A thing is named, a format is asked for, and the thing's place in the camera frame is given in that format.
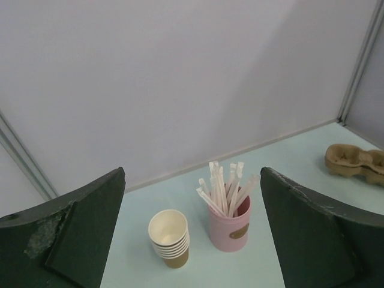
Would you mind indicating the stack of brown paper cups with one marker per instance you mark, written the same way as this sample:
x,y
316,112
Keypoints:
x,y
170,239

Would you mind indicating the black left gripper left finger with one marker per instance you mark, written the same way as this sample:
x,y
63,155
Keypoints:
x,y
64,242

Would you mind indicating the bundle of wrapped white straws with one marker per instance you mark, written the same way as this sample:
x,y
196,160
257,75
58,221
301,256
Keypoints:
x,y
225,196

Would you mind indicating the pink straw holder cup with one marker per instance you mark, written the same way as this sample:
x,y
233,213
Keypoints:
x,y
230,234

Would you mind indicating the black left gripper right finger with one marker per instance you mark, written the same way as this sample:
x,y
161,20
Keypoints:
x,y
320,241

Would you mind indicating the brown pulp cup carrier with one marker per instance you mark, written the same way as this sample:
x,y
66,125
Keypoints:
x,y
349,160

